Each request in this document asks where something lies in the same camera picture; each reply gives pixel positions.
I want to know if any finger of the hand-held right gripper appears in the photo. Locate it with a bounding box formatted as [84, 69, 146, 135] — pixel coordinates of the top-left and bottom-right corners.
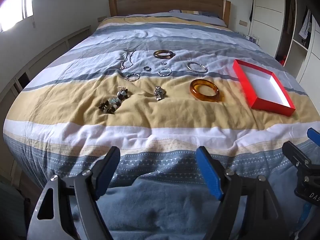
[307, 127, 320, 145]
[282, 141, 320, 173]

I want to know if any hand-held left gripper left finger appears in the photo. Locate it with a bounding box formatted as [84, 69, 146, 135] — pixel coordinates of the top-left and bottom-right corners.
[26, 146, 121, 240]

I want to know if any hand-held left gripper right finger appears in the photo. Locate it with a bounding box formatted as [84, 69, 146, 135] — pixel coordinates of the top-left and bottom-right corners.
[196, 146, 288, 240]

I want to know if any red box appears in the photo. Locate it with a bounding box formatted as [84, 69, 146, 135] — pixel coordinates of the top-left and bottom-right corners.
[232, 59, 296, 117]

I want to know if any thin silver bangle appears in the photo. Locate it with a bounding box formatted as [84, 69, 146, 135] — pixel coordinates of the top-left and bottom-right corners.
[186, 61, 208, 74]

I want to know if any blue fleece blanket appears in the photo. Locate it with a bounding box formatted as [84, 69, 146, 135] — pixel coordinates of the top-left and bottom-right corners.
[71, 169, 314, 240]

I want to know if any striped duvet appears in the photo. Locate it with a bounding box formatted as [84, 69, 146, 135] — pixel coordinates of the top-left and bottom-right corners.
[3, 13, 320, 189]

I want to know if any amber bangle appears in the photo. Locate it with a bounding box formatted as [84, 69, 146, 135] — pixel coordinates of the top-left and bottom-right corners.
[189, 79, 221, 103]

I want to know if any striped hanging garment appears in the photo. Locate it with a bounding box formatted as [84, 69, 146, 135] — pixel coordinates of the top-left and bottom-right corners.
[298, 9, 312, 39]

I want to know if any nightstand clutter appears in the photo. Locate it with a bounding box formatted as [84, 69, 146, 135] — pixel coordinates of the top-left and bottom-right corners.
[246, 33, 260, 45]

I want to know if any dark brown bangle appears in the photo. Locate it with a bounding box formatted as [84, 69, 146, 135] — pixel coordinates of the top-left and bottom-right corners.
[153, 50, 175, 60]

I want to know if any white wardrobe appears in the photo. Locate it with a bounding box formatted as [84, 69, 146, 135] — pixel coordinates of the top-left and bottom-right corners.
[248, 0, 320, 80]

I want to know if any pillow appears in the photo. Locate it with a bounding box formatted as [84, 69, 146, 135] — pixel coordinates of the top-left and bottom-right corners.
[169, 9, 223, 21]

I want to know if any wooden headboard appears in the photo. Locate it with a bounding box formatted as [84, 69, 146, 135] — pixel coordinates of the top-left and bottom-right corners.
[108, 0, 231, 28]

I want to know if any window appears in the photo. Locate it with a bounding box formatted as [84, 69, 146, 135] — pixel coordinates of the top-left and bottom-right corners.
[0, 0, 34, 33]

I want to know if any stone chip bracelet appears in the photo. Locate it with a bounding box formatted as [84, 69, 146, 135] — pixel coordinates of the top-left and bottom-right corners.
[98, 98, 123, 114]

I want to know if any silver charm bracelet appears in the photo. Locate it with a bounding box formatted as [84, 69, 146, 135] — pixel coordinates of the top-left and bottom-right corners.
[154, 86, 166, 101]

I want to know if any silver pearl necklace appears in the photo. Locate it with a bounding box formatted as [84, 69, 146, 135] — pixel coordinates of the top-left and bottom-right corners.
[120, 49, 137, 70]

